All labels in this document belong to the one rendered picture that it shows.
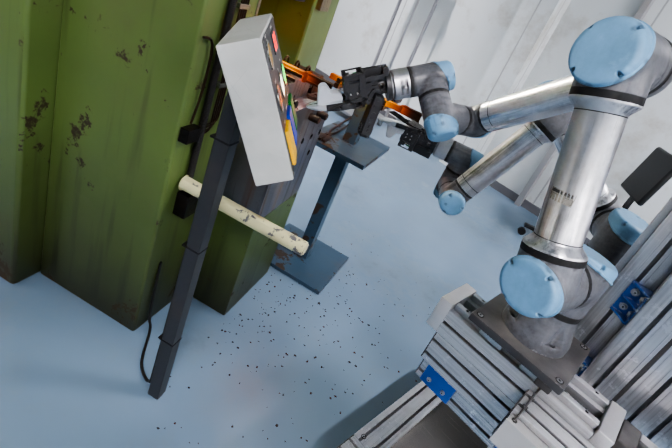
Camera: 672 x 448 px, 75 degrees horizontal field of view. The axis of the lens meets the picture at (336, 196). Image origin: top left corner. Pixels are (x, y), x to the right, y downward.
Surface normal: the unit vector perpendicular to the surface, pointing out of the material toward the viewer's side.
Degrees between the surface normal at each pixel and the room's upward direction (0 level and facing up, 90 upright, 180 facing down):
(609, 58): 83
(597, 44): 83
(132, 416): 0
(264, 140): 90
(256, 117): 90
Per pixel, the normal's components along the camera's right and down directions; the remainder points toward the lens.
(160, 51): -0.33, 0.32
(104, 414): 0.36, -0.83
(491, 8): -0.67, 0.10
